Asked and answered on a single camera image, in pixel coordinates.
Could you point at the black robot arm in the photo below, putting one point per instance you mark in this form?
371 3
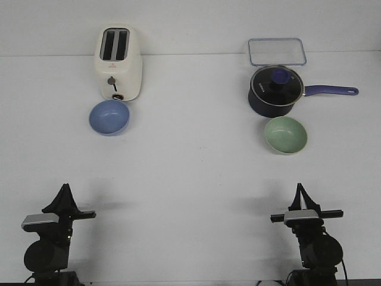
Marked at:
320 252
47 258

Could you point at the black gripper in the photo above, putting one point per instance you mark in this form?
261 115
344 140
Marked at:
307 227
68 215

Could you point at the cream two-slot toaster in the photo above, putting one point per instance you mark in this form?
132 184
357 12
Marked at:
118 63

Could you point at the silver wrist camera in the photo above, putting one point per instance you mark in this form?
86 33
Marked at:
38 222
294 216

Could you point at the glass pot lid blue knob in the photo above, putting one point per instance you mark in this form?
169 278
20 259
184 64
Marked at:
277 85

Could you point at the blue plastic bowl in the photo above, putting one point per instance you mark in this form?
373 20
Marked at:
109 118

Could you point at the green plastic bowl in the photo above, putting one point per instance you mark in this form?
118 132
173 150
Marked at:
285 135

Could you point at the dark blue saucepan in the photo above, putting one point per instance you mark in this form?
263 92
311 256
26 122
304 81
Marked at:
271 110

